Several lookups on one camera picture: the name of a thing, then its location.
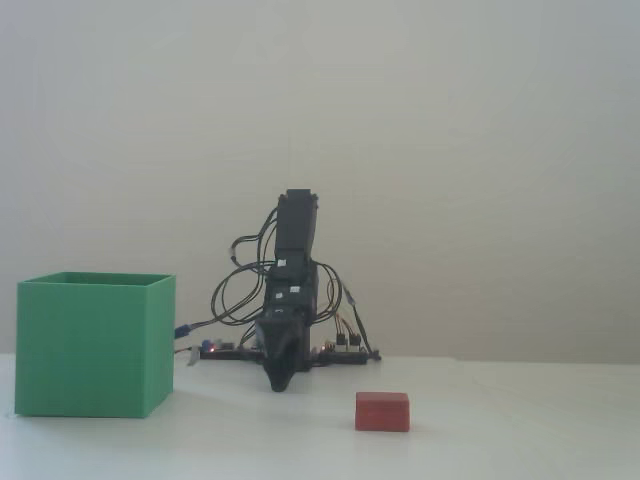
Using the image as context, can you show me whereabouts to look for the coloured jumper wires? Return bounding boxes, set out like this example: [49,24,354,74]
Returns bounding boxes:
[326,277,363,348]

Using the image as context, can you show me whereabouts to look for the red rectangular block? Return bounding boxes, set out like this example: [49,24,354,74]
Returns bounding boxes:
[354,391,412,432]

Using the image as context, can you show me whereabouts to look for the black cable with white tag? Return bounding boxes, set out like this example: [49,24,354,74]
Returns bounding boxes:
[341,283,382,359]

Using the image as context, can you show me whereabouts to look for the blue plug with dark cable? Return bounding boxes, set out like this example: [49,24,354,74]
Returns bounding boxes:
[172,315,226,341]

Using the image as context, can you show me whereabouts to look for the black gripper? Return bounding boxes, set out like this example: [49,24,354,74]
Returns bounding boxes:
[255,279,320,394]

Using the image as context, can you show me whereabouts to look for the green square plastic bin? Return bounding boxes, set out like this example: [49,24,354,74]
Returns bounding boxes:
[14,271,178,419]

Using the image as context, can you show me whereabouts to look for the circuit board with jumper headers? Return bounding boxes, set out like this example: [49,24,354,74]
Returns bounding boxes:
[317,339,383,366]

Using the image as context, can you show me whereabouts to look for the blue controller circuit board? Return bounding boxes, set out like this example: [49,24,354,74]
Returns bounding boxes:
[199,338,265,361]

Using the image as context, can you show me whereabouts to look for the black servo cable bundle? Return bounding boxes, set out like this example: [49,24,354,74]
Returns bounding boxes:
[211,206,351,327]

